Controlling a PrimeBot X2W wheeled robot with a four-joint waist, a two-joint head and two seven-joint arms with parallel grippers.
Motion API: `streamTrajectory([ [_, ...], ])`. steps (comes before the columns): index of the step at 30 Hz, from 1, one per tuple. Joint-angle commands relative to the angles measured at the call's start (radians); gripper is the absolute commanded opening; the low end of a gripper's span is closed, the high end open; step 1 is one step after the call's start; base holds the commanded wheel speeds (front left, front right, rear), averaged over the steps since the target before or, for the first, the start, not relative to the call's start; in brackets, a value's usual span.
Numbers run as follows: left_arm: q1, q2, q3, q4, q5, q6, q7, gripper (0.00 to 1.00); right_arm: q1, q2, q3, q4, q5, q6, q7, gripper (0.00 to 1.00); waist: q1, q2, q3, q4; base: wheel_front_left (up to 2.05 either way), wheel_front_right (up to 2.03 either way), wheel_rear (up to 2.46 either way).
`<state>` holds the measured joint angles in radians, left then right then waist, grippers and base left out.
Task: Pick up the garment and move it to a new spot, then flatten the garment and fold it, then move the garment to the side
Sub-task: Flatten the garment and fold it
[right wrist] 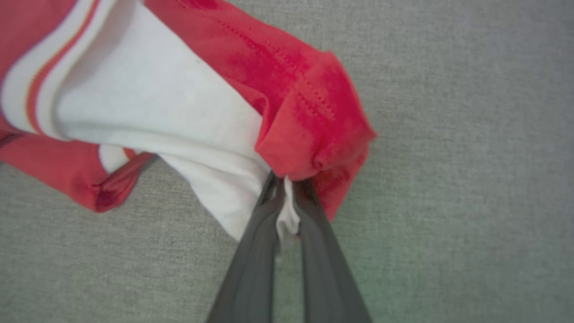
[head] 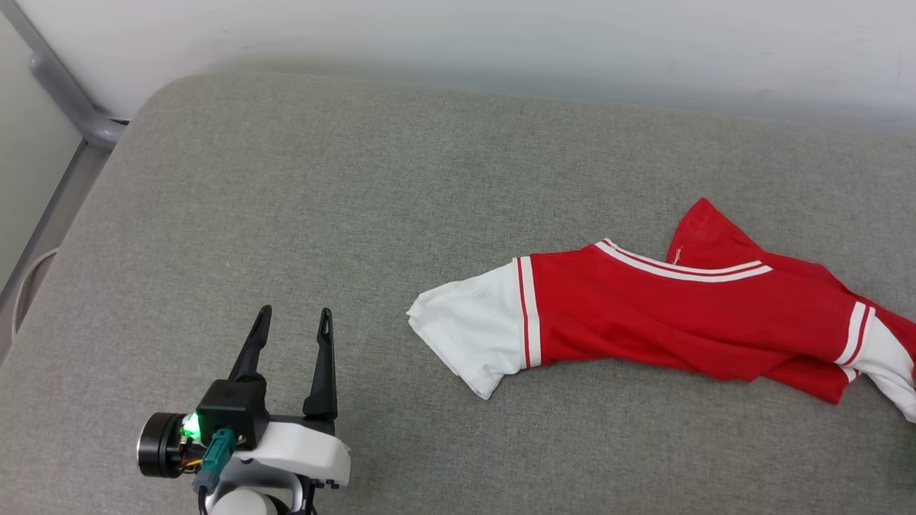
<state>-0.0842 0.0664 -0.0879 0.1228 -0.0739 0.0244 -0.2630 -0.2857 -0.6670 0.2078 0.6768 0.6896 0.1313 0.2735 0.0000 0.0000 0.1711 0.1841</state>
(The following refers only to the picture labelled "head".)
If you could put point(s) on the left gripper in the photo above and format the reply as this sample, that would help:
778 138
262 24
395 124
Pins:
300 450

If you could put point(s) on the red and white jersey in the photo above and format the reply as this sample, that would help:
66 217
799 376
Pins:
665 315

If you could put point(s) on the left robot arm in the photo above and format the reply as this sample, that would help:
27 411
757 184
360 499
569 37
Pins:
243 505

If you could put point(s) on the grey fabric sofa seat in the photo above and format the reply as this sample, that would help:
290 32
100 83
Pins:
358 214

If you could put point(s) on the grey baseboard strip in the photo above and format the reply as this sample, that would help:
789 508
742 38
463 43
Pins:
43 229

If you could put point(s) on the grey metal pipe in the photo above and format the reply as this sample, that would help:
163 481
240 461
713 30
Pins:
64 93

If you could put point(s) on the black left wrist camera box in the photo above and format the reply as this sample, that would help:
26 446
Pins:
232 408

